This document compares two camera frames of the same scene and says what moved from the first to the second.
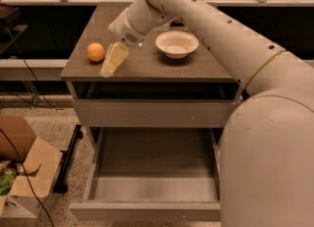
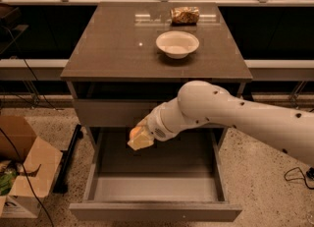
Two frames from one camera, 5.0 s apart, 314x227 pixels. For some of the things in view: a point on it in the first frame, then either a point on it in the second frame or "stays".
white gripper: x=125 y=30 → x=156 y=125
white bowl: x=177 y=44 stays
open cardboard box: x=35 y=163 stays
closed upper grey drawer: x=152 y=113 stays
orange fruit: x=95 y=51 → x=134 y=131
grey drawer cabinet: x=178 y=80 stays
